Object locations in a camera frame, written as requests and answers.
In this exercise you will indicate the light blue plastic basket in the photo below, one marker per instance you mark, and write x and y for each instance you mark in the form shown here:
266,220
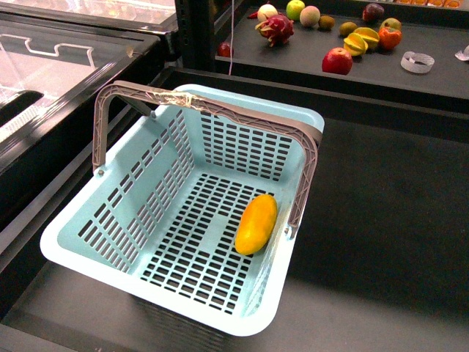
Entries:
159,220

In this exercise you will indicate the white onion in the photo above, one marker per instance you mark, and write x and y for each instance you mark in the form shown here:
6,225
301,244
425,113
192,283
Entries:
266,11

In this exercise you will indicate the dark purple fruit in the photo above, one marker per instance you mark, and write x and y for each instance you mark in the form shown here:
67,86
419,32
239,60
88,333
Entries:
372,13

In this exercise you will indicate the brown kiwi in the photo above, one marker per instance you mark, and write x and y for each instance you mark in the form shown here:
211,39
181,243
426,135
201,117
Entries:
347,28
326,23

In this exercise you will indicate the beige round peach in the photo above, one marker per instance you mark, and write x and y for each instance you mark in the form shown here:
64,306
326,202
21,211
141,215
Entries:
309,16

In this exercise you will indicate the grey basket handle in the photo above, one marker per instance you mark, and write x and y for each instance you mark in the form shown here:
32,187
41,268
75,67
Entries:
140,96

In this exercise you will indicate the yellow mango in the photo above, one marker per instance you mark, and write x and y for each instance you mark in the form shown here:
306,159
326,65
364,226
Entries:
256,225

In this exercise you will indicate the orange persimmon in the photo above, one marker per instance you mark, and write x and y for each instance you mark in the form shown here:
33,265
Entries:
389,38

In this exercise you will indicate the small dark red fruit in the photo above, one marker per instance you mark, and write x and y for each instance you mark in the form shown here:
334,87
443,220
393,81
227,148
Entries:
225,50

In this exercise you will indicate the yellow star fruit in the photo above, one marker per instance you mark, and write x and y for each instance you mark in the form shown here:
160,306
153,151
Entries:
361,40

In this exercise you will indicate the clear tape roll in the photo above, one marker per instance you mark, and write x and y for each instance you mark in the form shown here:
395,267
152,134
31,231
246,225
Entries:
417,63

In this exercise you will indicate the pink dragon fruit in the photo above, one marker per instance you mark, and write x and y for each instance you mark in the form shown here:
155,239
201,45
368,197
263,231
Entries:
277,29

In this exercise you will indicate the black metal shelf frame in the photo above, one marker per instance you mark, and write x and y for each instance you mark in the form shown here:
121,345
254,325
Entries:
202,26

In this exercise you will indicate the glass top freezer case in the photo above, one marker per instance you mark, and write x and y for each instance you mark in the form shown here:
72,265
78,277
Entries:
55,57

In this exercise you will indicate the green apple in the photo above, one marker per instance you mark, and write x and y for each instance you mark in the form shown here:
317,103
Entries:
294,9

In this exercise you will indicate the red green mango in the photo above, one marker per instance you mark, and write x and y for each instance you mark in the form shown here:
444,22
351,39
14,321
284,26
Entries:
391,23

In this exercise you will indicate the red apple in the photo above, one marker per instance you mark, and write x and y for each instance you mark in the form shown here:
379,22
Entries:
338,61

